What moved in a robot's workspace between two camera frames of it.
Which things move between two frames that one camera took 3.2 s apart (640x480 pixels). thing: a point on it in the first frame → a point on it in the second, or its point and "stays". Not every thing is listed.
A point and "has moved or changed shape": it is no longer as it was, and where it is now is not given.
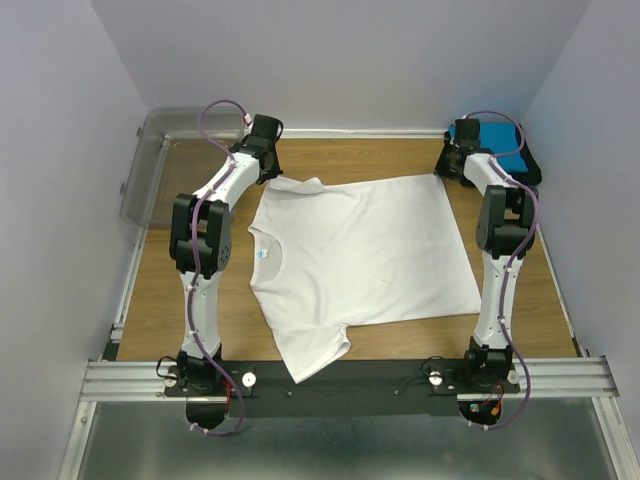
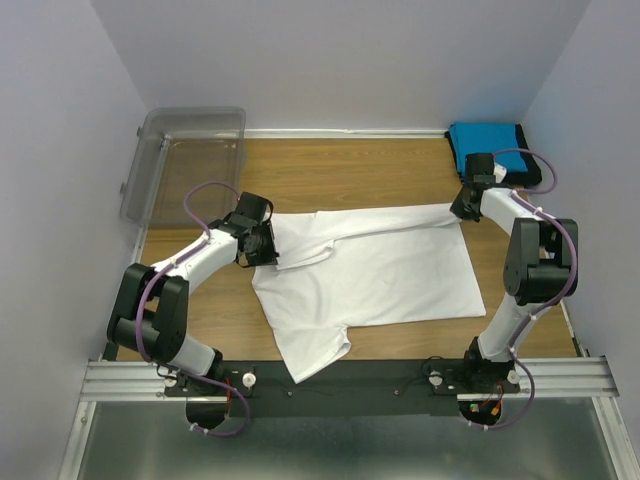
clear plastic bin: x=171 y=156 stays
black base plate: x=349 y=388 stays
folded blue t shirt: x=502 y=138 stays
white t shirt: x=324 y=257 has moved or changed shape
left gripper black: x=274 y=169 → x=270 y=256
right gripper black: x=439 y=169 → x=458 y=210
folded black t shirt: x=533 y=175 stays
